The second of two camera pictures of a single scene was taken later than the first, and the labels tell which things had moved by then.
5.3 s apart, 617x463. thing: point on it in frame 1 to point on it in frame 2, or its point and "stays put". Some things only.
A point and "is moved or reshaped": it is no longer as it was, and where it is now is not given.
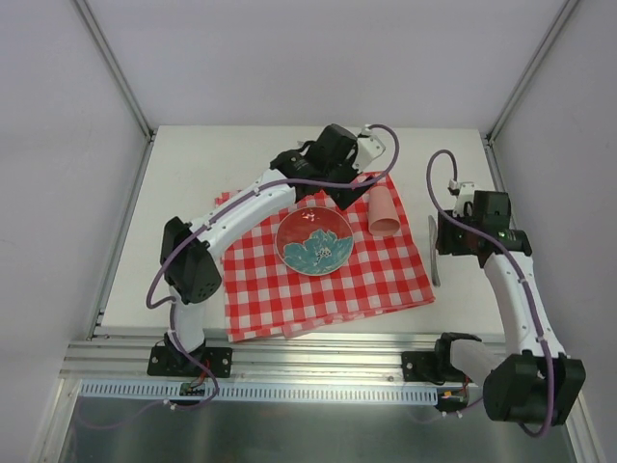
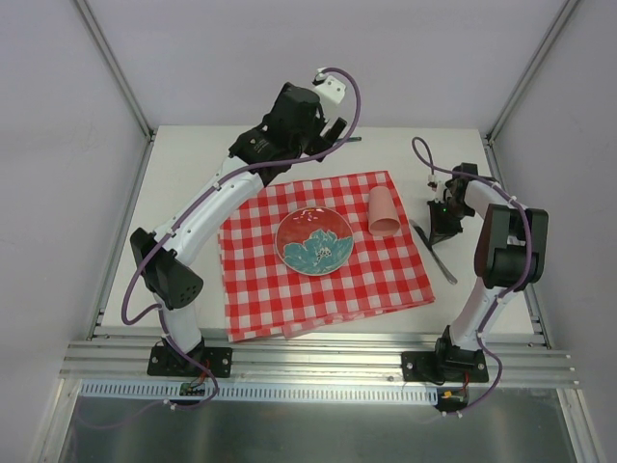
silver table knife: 433,231 is moved or reshaped
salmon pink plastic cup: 384,217 stays put
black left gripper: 347,182 to 326,140
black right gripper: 446,236 to 444,212
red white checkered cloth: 263,299 stays put
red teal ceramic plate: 314,241 stays put
